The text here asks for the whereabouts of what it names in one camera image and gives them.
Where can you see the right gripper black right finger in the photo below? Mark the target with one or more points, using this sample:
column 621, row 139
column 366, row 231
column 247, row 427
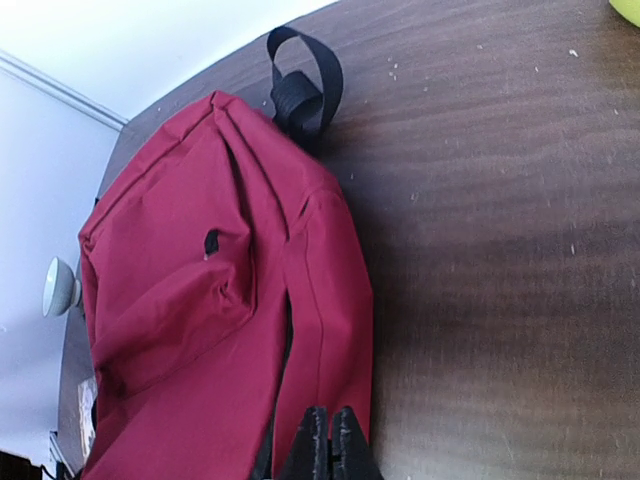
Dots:
column 352, row 456

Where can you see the pale blue ceramic bowl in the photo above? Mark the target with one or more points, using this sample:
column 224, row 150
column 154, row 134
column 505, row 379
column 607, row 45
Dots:
column 62, row 289

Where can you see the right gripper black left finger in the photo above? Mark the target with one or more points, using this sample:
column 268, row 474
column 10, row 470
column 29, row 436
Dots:
column 309, row 456

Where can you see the red backpack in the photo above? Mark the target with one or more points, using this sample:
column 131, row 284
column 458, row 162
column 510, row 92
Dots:
column 224, row 287

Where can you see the lime green bowl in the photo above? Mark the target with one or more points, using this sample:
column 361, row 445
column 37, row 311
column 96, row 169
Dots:
column 628, row 9

